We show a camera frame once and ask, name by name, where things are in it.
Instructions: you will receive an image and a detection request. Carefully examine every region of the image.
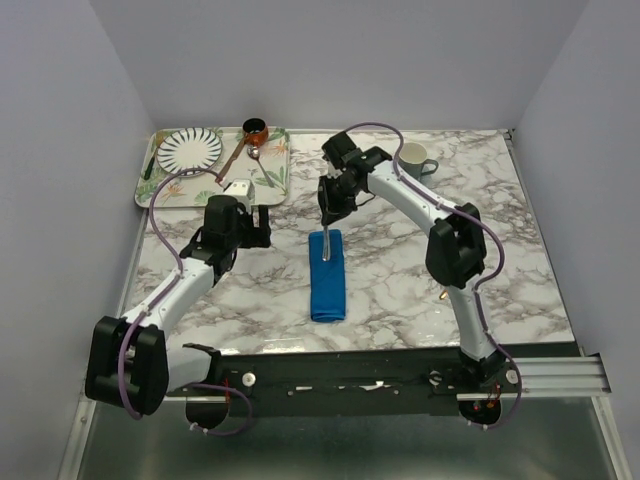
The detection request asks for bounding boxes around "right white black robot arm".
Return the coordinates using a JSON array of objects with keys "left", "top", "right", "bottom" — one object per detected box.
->
[{"left": 318, "top": 131, "right": 497, "bottom": 392}]

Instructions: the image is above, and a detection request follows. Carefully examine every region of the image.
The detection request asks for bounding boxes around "silver utensil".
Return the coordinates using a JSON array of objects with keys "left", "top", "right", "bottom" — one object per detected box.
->
[{"left": 322, "top": 225, "right": 331, "bottom": 261}]

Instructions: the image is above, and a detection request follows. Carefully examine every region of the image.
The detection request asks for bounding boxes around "silver spoon on tray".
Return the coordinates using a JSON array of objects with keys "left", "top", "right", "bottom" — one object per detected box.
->
[{"left": 247, "top": 145, "right": 275, "bottom": 188}]

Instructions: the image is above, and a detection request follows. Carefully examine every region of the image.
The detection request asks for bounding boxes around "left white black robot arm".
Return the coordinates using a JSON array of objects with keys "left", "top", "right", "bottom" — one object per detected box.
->
[{"left": 85, "top": 195, "right": 271, "bottom": 419}]

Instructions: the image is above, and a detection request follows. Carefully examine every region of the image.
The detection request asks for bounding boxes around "aluminium frame rail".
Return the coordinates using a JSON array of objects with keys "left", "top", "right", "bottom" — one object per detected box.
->
[{"left": 189, "top": 345, "right": 610, "bottom": 398}]

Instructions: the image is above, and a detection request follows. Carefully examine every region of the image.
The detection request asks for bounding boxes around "brown ceramic pot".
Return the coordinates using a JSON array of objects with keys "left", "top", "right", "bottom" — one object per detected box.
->
[{"left": 242, "top": 117, "right": 269, "bottom": 148}]

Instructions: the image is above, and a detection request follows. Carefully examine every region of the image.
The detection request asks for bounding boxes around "wooden handled knife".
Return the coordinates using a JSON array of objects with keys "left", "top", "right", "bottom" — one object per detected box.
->
[{"left": 216, "top": 137, "right": 246, "bottom": 184}]

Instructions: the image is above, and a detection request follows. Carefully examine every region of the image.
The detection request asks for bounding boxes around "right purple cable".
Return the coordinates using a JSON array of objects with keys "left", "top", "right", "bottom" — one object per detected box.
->
[{"left": 344, "top": 121, "right": 524, "bottom": 431}]

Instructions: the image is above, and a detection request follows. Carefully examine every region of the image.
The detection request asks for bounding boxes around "floral serving tray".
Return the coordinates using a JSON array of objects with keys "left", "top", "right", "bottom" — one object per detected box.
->
[{"left": 134, "top": 127, "right": 290, "bottom": 209}]

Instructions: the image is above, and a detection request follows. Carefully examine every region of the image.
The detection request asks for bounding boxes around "blue satin napkin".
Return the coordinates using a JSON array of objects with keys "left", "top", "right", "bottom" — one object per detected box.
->
[{"left": 308, "top": 229, "right": 346, "bottom": 323}]

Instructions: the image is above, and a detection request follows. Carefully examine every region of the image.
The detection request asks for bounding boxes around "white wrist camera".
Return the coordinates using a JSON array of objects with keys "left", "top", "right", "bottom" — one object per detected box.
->
[
  {"left": 326, "top": 164, "right": 343, "bottom": 180},
  {"left": 223, "top": 179, "right": 255, "bottom": 211}
]

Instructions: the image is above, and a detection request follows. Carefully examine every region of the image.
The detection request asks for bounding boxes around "grey blue mug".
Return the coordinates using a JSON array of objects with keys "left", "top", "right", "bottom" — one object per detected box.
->
[{"left": 398, "top": 142, "right": 439, "bottom": 182}]

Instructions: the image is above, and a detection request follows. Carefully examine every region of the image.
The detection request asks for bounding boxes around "striped white blue plate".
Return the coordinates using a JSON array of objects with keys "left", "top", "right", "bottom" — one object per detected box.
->
[{"left": 155, "top": 127, "right": 223, "bottom": 176}]

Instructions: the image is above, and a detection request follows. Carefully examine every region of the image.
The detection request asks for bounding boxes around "dark green handled utensil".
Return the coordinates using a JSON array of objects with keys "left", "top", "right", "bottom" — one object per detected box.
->
[{"left": 142, "top": 147, "right": 157, "bottom": 181}]

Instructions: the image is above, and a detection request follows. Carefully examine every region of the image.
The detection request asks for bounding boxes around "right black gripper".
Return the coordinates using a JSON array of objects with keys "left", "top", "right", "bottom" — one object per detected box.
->
[{"left": 319, "top": 174, "right": 360, "bottom": 225}]

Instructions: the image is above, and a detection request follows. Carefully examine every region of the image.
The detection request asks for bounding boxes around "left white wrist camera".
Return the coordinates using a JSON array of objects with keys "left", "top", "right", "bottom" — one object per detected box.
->
[{"left": 223, "top": 179, "right": 255, "bottom": 211}]

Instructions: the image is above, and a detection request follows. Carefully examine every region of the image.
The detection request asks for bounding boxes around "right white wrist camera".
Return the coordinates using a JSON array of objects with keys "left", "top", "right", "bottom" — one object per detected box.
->
[{"left": 326, "top": 164, "right": 343, "bottom": 180}]

